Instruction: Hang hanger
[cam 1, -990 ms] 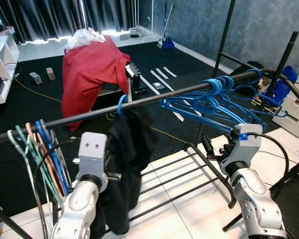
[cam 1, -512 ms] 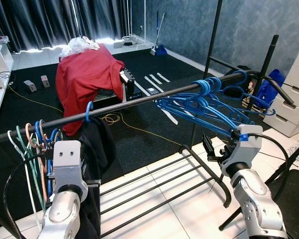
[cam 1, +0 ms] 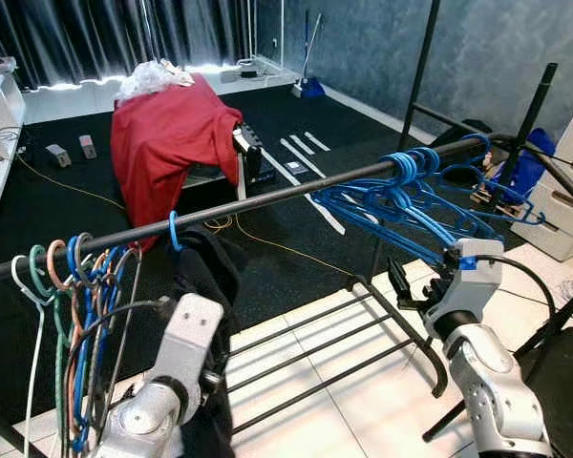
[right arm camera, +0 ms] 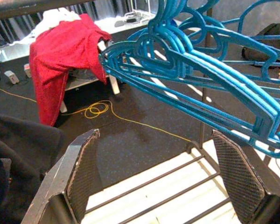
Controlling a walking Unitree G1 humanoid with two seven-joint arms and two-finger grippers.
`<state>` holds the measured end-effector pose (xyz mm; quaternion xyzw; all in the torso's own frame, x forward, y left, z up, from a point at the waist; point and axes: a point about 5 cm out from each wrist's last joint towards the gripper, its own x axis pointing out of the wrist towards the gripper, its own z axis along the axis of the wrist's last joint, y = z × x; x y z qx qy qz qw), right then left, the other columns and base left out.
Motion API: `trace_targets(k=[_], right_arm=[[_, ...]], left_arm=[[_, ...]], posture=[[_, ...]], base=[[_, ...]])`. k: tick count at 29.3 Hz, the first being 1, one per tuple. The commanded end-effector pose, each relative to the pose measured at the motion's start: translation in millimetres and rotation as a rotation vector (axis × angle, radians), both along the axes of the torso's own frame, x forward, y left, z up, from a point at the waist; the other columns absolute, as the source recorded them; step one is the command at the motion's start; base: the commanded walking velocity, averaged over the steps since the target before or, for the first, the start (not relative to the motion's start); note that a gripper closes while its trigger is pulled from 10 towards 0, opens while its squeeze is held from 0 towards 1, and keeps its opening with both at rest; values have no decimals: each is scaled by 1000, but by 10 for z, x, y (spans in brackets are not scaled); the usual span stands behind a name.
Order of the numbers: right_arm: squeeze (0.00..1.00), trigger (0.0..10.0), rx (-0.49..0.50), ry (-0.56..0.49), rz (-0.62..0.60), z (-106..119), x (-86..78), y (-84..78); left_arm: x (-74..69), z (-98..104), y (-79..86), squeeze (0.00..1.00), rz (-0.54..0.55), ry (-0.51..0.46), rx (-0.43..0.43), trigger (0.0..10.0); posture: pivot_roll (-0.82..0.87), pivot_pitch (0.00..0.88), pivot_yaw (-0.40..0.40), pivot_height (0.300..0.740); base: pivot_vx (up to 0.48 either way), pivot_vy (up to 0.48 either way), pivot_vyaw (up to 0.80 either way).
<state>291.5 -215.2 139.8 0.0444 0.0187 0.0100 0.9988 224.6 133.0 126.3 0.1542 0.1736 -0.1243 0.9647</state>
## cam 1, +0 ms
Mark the plain navy garment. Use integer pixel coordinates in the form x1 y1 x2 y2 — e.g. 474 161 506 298
167 229 244 458

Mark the blue plastic clothes hanger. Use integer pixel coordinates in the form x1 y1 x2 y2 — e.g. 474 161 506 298
363 147 505 244
310 153 474 270
437 132 547 227
167 210 184 253

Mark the white floor tape strip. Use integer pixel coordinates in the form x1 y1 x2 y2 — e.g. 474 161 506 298
304 132 331 152
291 135 324 165
279 139 312 177

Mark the black floor mat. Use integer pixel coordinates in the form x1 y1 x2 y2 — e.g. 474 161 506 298
0 81 517 421

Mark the white drawer cabinet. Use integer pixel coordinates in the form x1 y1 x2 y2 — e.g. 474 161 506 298
537 143 573 260

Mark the blue fabric bag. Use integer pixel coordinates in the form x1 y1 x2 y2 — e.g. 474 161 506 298
501 129 557 203

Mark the black chair seat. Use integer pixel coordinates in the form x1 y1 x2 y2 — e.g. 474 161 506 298
520 327 573 458

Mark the black power strip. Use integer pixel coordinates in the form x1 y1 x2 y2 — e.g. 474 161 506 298
231 122 276 184

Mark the blue mop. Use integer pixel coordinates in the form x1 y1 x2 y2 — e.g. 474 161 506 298
291 10 328 100

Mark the red cloth cover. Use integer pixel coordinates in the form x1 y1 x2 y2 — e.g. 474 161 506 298
110 74 244 251

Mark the white plastic bag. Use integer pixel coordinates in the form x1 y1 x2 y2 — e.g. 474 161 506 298
115 59 197 101

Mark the black curtain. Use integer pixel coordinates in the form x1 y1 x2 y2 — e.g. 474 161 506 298
0 0 259 87

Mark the white shelf unit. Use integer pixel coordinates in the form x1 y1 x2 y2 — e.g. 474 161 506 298
0 72 27 208

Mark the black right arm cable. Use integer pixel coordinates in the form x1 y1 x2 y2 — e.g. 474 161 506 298
473 253 557 330

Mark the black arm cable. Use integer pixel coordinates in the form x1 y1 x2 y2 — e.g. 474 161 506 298
473 253 557 330
65 301 173 458

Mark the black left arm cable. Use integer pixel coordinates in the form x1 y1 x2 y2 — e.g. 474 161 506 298
65 301 173 458

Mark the grey wire hanger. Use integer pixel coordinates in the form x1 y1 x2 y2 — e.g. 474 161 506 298
74 232 144 421

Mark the blue wire hanger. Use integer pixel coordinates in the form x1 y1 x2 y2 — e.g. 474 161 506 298
63 235 135 454

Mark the peach wire hanger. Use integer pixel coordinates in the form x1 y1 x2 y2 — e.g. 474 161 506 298
44 239 87 430

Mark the green wire hanger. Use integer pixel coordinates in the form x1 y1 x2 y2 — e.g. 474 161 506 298
27 244 73 449

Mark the black clothes rack frame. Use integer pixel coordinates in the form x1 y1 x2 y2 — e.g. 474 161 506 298
0 0 573 458

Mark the white wire hanger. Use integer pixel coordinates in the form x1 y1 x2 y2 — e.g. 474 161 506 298
10 254 53 458

